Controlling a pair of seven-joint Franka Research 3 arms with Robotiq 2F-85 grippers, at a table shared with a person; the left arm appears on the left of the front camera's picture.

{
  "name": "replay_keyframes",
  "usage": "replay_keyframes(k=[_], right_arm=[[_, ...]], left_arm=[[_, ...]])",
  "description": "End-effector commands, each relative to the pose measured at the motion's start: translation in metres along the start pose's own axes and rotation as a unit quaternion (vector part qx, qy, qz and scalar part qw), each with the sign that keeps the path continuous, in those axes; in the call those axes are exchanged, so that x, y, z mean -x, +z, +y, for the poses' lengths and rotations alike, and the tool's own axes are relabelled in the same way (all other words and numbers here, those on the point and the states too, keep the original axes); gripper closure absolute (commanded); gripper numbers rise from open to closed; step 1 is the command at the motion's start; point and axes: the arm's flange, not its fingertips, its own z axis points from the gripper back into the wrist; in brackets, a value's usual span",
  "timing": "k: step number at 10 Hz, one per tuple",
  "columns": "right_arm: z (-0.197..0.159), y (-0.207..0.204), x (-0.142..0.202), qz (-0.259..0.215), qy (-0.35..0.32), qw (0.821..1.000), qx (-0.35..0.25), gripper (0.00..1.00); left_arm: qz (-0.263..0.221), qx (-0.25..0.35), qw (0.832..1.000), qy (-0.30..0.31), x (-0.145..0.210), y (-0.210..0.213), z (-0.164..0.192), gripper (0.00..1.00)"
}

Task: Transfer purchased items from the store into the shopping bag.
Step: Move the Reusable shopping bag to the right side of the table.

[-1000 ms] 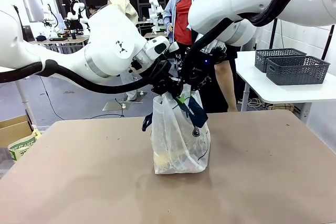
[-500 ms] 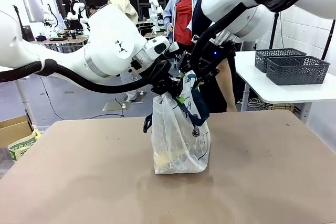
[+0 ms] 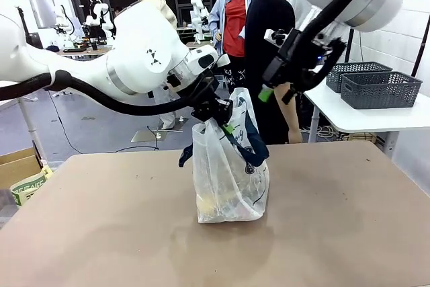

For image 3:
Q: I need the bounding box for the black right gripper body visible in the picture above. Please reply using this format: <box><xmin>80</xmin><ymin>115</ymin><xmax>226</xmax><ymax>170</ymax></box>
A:
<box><xmin>262</xmin><ymin>44</ymin><xmax>305</xmax><ymax>91</ymax></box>

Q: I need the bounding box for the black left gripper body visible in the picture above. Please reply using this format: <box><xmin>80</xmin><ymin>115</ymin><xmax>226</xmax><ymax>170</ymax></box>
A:
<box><xmin>191</xmin><ymin>96</ymin><xmax>234</xmax><ymax>126</ymax></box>

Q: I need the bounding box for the translucent bag with blue handles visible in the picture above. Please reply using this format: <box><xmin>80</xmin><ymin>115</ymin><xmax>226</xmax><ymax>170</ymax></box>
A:
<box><xmin>177</xmin><ymin>87</ymin><xmax>271</xmax><ymax>224</ymax></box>

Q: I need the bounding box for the person's right forearm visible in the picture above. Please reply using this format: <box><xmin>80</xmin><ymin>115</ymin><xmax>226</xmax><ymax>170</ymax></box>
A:
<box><xmin>275</xmin><ymin>82</ymin><xmax>302</xmax><ymax>135</ymax></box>

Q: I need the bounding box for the person in black shirt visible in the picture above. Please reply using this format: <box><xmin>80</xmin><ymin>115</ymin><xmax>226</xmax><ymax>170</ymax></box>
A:
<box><xmin>244</xmin><ymin>0</ymin><xmax>304</xmax><ymax>146</ymax></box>

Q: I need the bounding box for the person in red shirt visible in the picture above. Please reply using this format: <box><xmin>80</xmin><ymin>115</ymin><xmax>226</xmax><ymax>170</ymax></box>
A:
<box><xmin>208</xmin><ymin>0</ymin><xmax>257</xmax><ymax>98</ymax></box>

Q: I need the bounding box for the small wooden background table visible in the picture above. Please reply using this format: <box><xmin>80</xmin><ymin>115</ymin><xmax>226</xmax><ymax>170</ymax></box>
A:
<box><xmin>185</xmin><ymin>40</ymin><xmax>216</xmax><ymax>50</ymax></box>

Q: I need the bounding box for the grey floor plate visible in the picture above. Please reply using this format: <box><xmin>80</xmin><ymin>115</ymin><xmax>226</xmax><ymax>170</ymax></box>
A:
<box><xmin>130</xmin><ymin>127</ymin><xmax>184</xmax><ymax>143</ymax></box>

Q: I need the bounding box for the white side table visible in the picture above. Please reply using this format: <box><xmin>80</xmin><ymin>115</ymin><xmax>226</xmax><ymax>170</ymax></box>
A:
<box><xmin>303</xmin><ymin>80</ymin><xmax>430</xmax><ymax>155</ymax></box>

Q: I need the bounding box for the person in cream jacket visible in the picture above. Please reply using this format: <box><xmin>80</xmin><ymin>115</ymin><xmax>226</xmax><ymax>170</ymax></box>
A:
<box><xmin>130</xmin><ymin>0</ymin><xmax>179</xmax><ymax>130</ymax></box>

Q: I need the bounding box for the black tripod leg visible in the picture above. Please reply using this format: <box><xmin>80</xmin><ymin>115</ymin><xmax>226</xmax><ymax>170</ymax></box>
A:
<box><xmin>411</xmin><ymin>14</ymin><xmax>430</xmax><ymax>78</ymax></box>

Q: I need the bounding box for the wooden background desk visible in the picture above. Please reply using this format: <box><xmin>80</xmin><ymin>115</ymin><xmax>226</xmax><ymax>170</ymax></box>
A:
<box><xmin>56</xmin><ymin>44</ymin><xmax>114</xmax><ymax>58</ymax></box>

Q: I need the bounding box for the white sack with green print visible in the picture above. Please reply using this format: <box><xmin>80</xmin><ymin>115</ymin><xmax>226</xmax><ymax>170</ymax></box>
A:
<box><xmin>9</xmin><ymin>165</ymin><xmax>54</xmax><ymax>207</ymax></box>

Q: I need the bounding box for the brown cardboard box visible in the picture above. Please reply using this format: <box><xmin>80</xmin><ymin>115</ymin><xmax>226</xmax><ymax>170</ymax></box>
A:
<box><xmin>0</xmin><ymin>147</ymin><xmax>44</xmax><ymax>190</ymax></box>

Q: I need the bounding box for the black tripod with pole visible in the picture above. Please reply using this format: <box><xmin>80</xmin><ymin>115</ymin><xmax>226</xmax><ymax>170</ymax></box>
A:
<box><xmin>15</xmin><ymin>6</ymin><xmax>44</xmax><ymax>49</ymax></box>

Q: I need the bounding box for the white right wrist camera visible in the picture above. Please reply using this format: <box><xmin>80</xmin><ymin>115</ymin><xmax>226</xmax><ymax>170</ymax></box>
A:
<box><xmin>263</xmin><ymin>28</ymin><xmax>290</xmax><ymax>47</ymax></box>

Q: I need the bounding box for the white cable bundle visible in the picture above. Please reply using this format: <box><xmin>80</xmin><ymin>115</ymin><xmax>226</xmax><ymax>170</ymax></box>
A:
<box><xmin>315</xmin><ymin>124</ymin><xmax>344</xmax><ymax>140</ymax></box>

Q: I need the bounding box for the black camera stand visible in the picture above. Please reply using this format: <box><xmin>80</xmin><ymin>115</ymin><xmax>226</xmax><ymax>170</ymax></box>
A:
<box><xmin>345</xmin><ymin>28</ymin><xmax>356</xmax><ymax>63</ymax></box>

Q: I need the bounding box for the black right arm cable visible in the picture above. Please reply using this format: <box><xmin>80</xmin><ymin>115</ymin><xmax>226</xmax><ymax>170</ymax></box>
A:
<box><xmin>292</xmin><ymin>0</ymin><xmax>430</xmax><ymax>93</ymax></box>

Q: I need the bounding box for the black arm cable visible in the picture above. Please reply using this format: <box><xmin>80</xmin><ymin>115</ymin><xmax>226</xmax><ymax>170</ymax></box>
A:
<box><xmin>0</xmin><ymin>70</ymin><xmax>216</xmax><ymax>117</ymax></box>
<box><xmin>292</xmin><ymin>0</ymin><xmax>430</xmax><ymax>93</ymax></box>

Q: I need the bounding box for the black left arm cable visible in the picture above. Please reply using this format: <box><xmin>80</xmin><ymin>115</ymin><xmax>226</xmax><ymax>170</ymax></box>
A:
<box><xmin>0</xmin><ymin>70</ymin><xmax>216</xmax><ymax>117</ymax></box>

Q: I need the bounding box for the grey wall panel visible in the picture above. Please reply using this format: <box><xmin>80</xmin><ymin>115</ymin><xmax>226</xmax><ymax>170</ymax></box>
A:
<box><xmin>28</xmin><ymin>0</ymin><xmax>57</xmax><ymax>29</ymax></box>

